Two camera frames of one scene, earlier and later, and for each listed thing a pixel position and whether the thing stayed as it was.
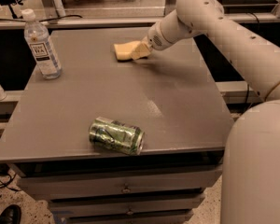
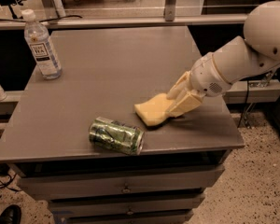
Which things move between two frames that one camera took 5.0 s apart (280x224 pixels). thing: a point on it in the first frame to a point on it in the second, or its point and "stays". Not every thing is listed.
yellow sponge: (123, 50) to (153, 110)
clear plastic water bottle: (39, 42) stays
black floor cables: (2, 169) stays
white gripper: (155, 39) to (205, 76)
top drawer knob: (126, 189) stays
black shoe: (11, 215) stays
